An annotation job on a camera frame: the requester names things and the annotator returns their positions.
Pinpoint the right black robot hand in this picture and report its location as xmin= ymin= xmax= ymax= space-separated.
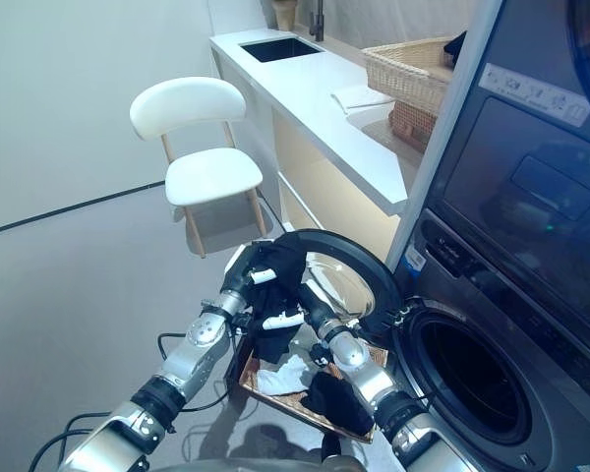
xmin=263 ymin=283 xmax=340 ymax=336

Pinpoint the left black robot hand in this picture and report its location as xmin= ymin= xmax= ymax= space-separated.
xmin=220 ymin=240 xmax=279 ymax=306

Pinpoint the black garment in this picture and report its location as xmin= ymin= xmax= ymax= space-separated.
xmin=442 ymin=29 xmax=469 ymax=66
xmin=302 ymin=372 xmax=376 ymax=438
xmin=248 ymin=243 xmax=310 ymax=366

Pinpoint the round glass washing machine door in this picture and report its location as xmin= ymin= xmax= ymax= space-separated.
xmin=273 ymin=229 xmax=403 ymax=336

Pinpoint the white garment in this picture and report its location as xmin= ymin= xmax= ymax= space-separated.
xmin=256 ymin=353 xmax=312 ymax=396

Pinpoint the dark brown wooden tray stand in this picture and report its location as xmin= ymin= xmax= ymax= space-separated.
xmin=223 ymin=337 xmax=375 ymax=443

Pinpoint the white chair with wooden legs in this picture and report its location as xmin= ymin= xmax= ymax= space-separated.
xmin=129 ymin=77 xmax=267 ymax=260

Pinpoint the grey robot torso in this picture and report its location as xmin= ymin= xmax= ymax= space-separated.
xmin=147 ymin=454 xmax=365 ymax=472

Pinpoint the black baseboard strip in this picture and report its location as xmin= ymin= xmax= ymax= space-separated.
xmin=0 ymin=180 xmax=167 ymax=239

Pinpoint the white counter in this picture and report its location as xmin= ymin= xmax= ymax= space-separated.
xmin=208 ymin=29 xmax=408 ymax=262

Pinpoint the brown wicker basket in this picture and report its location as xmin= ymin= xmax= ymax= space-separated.
xmin=387 ymin=97 xmax=440 ymax=149

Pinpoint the folded white towel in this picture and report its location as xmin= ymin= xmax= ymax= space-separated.
xmin=330 ymin=87 xmax=393 ymax=110

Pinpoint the black sink basin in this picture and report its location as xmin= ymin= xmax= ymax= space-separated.
xmin=239 ymin=39 xmax=324 ymax=64

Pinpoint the dark stacked dryer unit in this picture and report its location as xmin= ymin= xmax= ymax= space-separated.
xmin=422 ymin=0 xmax=590 ymax=345

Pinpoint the pale wicker basket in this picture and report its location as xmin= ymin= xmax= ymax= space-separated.
xmin=362 ymin=36 xmax=456 ymax=103

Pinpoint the potted white flower plant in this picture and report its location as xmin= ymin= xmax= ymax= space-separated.
xmin=272 ymin=0 xmax=300 ymax=30

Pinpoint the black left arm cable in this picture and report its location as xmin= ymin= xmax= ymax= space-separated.
xmin=33 ymin=329 xmax=238 ymax=472

